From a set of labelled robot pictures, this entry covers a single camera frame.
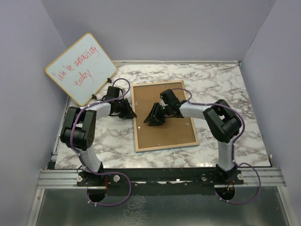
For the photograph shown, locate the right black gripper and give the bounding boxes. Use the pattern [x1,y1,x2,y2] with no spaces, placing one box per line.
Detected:
[144,103,171,127]

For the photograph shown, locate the brown cardboard backing board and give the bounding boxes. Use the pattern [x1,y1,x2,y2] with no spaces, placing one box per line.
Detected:
[133,82,197,150]

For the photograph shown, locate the blue wooden photo frame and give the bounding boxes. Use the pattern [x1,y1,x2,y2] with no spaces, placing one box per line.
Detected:
[130,80,199,153]

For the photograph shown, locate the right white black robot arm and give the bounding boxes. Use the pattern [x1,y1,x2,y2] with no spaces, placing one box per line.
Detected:
[144,89,246,184]

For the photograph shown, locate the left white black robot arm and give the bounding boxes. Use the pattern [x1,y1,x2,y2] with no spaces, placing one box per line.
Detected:
[60,86,136,186]

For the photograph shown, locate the small whiteboard with red writing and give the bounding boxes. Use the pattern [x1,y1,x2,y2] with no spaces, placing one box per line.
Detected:
[45,33,117,106]

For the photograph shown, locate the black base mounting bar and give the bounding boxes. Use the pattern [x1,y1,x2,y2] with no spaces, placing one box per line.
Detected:
[77,167,244,196]

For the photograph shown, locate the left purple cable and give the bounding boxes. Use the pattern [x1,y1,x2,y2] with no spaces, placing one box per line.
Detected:
[70,78,132,208]

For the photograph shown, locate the purple cable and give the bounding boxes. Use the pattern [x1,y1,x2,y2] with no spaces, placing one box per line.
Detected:
[70,78,132,208]
[169,88,262,205]

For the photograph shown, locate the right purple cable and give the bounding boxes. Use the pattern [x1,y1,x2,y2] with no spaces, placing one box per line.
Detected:
[169,88,262,205]

